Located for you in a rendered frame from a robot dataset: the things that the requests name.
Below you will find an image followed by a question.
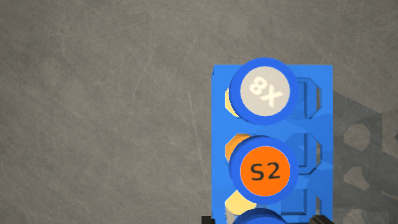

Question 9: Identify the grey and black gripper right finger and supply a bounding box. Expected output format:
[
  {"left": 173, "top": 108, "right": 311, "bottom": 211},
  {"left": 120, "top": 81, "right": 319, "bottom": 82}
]
[{"left": 309, "top": 215, "right": 334, "bottom": 224}]

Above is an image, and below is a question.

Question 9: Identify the blue tube rack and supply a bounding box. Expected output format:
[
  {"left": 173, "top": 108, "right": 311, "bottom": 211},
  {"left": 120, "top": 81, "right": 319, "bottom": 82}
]
[{"left": 211, "top": 65, "right": 333, "bottom": 224}]

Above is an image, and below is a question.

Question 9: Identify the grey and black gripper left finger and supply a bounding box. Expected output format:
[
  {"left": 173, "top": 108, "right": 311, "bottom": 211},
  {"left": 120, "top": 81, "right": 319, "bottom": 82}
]
[{"left": 201, "top": 216, "right": 216, "bottom": 224}]

